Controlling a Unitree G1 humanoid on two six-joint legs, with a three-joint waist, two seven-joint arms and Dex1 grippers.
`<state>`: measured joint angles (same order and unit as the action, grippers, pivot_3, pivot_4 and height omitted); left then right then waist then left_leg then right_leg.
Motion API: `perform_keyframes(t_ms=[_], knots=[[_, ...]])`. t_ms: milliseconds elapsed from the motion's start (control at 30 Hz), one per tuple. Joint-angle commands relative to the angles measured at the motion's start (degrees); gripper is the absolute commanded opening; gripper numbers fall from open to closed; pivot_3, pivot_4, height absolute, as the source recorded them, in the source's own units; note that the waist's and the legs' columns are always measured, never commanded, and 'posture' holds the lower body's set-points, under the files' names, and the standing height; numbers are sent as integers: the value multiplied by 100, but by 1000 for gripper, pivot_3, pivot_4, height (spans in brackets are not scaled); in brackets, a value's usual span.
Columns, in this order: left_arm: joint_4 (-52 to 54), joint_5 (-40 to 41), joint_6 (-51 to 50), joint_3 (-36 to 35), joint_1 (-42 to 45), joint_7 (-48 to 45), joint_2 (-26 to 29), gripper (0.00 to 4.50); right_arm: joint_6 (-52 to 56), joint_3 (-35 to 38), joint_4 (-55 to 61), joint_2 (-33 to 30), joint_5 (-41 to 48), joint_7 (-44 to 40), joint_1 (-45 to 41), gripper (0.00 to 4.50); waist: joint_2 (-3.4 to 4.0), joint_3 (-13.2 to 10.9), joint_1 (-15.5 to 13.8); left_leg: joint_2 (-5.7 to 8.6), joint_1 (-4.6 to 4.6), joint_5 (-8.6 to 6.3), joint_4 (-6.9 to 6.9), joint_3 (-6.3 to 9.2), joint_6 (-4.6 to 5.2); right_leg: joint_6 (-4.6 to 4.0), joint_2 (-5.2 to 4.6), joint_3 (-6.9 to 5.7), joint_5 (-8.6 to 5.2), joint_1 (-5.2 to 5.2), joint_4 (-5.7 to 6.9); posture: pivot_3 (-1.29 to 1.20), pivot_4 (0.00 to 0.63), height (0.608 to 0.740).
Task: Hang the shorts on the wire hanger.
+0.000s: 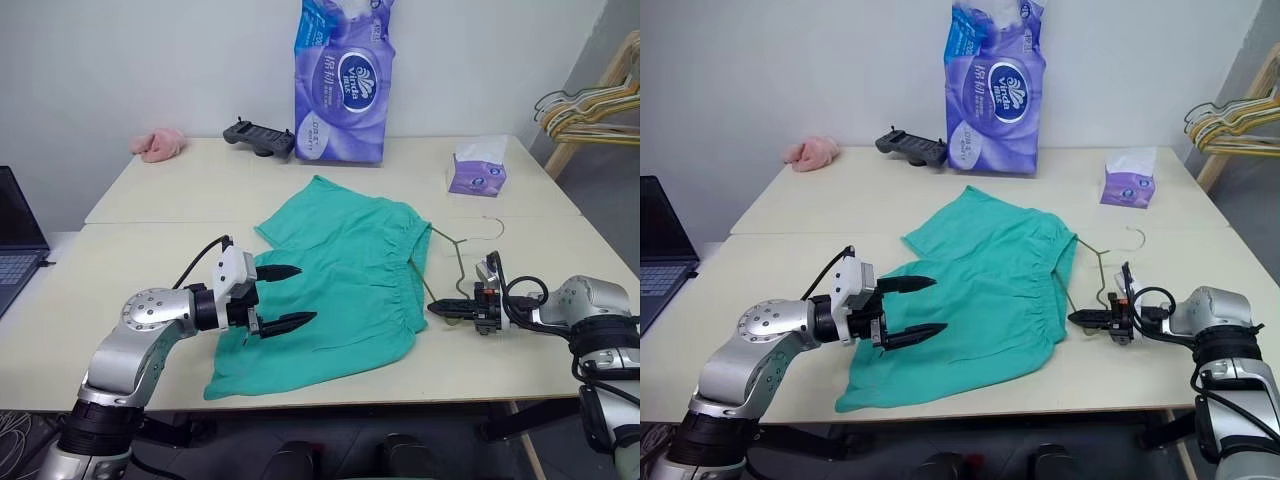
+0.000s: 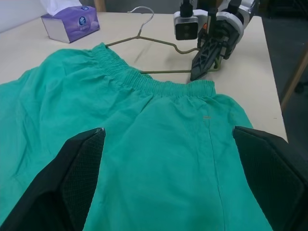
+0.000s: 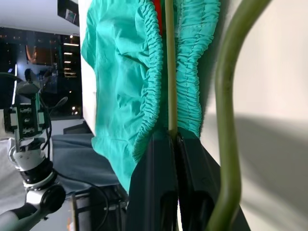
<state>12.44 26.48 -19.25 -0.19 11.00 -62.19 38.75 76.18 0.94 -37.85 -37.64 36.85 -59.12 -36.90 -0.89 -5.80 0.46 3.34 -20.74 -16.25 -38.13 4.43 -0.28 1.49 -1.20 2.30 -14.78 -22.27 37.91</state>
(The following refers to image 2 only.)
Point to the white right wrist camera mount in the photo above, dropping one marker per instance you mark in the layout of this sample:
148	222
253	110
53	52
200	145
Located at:
185	29

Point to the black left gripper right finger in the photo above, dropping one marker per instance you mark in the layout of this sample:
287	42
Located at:
276	183

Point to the purple tissue box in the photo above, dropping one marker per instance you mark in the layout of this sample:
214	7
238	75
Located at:
79	26

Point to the white tissue sheet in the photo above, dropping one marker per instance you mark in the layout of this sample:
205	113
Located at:
57	6

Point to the black caster wheel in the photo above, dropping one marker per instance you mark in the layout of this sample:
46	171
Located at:
302	87

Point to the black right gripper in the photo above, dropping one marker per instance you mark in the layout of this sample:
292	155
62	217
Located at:
229	36

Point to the wooden furniture leg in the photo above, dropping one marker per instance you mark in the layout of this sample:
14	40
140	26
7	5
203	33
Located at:
99	4
294	77

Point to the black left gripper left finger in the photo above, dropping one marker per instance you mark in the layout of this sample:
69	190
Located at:
53	185

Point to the green shorts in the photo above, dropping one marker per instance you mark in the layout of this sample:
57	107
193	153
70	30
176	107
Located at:
156	144

